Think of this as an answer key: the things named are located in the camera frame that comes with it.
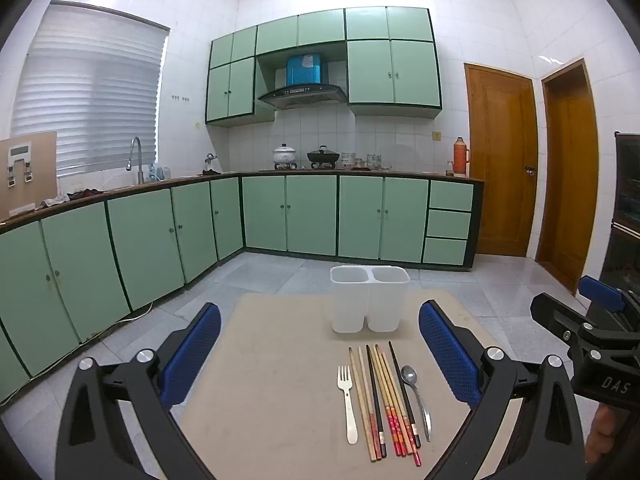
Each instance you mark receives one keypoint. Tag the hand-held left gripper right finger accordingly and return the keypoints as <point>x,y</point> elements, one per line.
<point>447,350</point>

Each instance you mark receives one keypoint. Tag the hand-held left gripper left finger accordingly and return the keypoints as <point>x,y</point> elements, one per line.
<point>192,350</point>

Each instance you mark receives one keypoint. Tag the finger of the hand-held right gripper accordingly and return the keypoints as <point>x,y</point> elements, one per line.
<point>602,292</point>
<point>560,317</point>

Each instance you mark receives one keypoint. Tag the metal spoon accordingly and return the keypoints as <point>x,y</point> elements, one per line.
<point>417,395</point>

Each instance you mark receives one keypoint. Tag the black chopstick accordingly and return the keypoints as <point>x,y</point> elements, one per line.
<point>376,405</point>
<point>402,395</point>

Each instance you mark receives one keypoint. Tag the red patterned chopstick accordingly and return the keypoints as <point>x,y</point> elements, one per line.
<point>400,410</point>
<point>407,425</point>
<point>395,410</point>
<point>387,400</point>

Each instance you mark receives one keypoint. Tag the white double utensil holder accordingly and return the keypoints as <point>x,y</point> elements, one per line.
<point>369,300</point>

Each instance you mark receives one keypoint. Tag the plain wooden chopstick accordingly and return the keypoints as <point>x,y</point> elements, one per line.
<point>361,405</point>
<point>369,405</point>

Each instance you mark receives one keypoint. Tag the white fork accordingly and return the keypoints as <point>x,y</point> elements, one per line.
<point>348,400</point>

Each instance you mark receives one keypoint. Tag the person's right hand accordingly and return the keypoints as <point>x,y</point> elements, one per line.
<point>600,432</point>

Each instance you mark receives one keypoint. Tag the dark glass cabinet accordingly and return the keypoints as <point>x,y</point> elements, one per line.
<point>625,220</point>

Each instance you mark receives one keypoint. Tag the wooden door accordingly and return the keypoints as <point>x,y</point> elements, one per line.
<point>500,160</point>
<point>570,180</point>

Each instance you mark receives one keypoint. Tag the green lower kitchen cabinets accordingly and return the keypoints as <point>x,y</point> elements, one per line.
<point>150,240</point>

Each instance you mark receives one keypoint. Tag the bottles beside sink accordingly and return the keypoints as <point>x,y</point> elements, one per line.
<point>159,172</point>

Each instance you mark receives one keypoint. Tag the small glass jar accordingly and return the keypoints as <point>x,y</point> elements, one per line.
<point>449,169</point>

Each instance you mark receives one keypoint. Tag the small kettle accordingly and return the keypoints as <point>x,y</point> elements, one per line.
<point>211,162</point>

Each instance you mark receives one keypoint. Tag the orange thermos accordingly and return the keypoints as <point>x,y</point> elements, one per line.
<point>460,157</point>

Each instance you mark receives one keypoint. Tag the dark cloth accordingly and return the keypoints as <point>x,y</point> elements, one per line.
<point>85,193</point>

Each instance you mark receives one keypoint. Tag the patterned jars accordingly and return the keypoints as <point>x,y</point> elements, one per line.
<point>374,161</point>

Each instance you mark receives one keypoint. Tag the metal kitchen faucet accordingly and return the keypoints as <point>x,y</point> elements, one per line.
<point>136,155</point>

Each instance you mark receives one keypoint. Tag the white cooking pot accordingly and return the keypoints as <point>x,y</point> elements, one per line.
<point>285,156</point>

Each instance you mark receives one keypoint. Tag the brown cardboard board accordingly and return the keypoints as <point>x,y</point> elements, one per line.
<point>45,180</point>

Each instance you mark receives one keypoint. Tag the black wok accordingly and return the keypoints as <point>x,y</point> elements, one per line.
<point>323,156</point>

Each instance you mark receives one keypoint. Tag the white window blinds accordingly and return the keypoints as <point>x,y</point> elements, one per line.
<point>95,95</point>

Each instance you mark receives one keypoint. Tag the black range hood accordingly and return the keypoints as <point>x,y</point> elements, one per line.
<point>302,92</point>

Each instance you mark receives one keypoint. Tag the white bracket device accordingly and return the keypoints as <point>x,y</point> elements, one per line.
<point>20,160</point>

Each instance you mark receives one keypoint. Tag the green upper wall cabinets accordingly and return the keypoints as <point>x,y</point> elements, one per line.
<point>390,70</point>

